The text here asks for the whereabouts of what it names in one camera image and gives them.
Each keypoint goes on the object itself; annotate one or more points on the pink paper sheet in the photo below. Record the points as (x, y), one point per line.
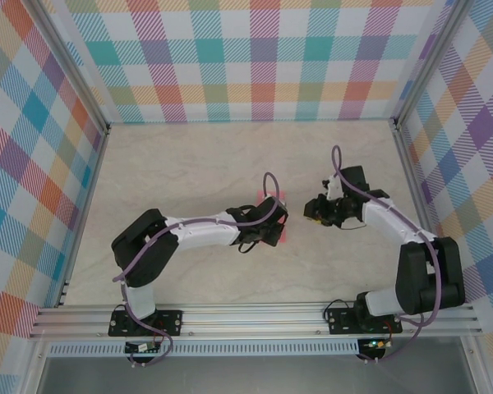
(284, 234)

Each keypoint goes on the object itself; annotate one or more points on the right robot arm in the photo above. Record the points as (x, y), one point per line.
(394, 223)

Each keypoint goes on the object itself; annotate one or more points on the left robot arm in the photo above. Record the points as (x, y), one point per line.
(201, 230)

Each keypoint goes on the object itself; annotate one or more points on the small circuit board green light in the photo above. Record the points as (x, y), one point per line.
(376, 344)

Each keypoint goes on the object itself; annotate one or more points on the grey metal panel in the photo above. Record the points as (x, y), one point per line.
(250, 375)

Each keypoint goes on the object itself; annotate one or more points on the aluminium side rail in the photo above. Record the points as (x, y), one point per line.
(84, 213)
(421, 213)

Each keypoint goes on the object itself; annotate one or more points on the aluminium mounting rail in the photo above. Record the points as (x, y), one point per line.
(250, 320)

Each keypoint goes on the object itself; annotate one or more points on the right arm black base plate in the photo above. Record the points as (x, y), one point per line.
(341, 322)

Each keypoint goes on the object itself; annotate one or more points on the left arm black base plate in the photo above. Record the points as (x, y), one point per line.
(172, 322)

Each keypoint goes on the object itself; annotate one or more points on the aluminium frame post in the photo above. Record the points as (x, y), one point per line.
(70, 65)
(431, 61)

